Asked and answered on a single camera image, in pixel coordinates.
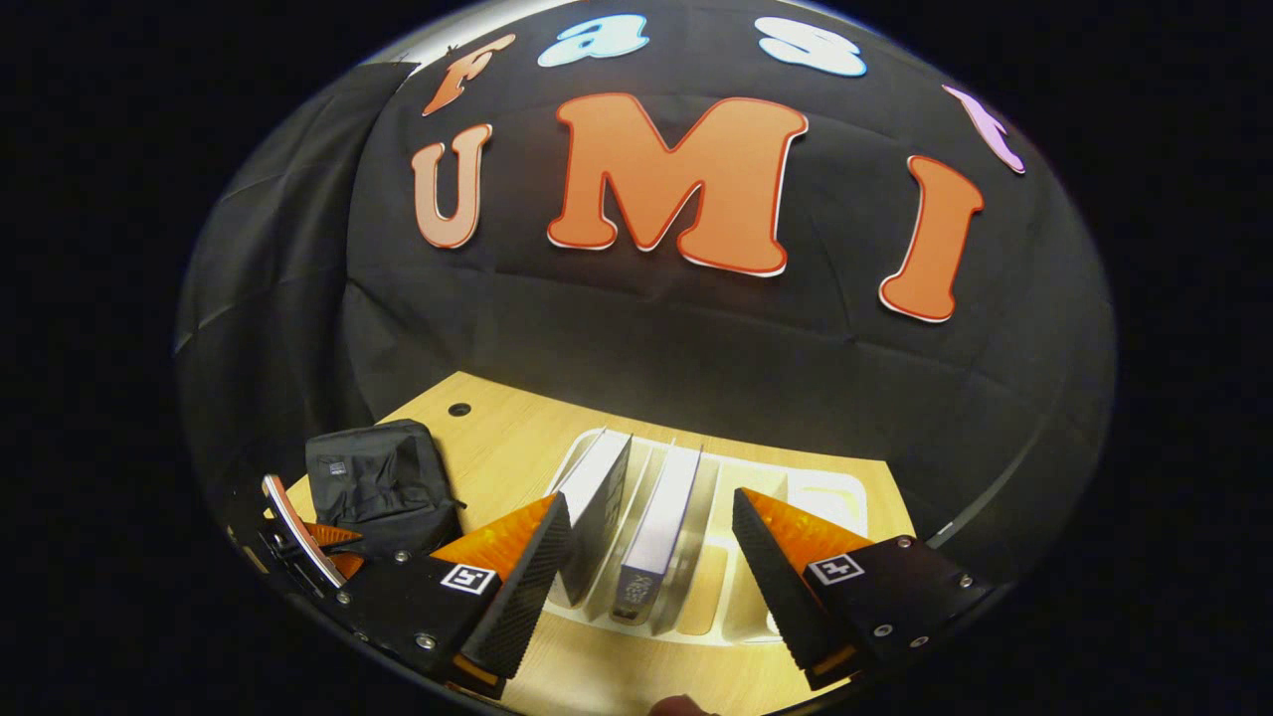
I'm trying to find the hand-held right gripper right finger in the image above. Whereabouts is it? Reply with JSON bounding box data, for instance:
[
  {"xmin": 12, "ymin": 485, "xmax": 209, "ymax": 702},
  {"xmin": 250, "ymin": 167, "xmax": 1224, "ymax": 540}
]
[{"xmin": 733, "ymin": 487, "xmax": 996, "ymax": 692}]

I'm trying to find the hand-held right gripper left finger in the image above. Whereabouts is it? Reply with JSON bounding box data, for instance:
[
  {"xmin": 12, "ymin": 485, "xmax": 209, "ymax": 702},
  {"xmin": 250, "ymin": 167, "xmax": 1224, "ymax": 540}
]
[{"xmin": 336, "ymin": 492, "xmax": 575, "ymax": 700}]

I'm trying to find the black schoolbag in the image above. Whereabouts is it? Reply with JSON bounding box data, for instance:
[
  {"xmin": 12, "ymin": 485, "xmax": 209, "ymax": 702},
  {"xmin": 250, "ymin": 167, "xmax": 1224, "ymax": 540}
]
[{"xmin": 304, "ymin": 419, "xmax": 466, "ymax": 556}]

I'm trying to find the book with portrait cover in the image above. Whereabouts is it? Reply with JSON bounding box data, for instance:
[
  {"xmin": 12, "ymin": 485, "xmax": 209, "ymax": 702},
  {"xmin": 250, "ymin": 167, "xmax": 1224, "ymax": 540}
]
[{"xmin": 550, "ymin": 430, "xmax": 634, "ymax": 609}]

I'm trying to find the white plastic bookshelf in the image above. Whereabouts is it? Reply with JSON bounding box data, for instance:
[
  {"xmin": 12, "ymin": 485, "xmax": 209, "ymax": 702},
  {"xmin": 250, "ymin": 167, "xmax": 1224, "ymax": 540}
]
[{"xmin": 545, "ymin": 428, "xmax": 868, "ymax": 645}]

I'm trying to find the blue spine book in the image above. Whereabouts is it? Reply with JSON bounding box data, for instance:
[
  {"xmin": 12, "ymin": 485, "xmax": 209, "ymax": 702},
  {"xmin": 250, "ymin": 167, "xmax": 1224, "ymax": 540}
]
[{"xmin": 610, "ymin": 443, "xmax": 703, "ymax": 627}]

